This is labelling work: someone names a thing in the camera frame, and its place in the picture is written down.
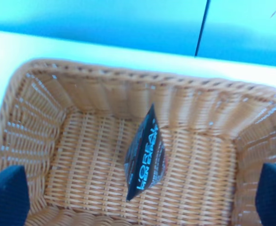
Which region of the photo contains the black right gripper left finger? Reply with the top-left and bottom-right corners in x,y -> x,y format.
0,165 -> 30,226

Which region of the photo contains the dark grey cosmetic tube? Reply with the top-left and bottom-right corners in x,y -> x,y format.
124,105 -> 167,201

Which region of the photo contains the orange woven basket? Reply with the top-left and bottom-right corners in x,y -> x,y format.
0,59 -> 276,226

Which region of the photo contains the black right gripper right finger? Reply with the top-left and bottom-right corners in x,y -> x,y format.
255,163 -> 276,226

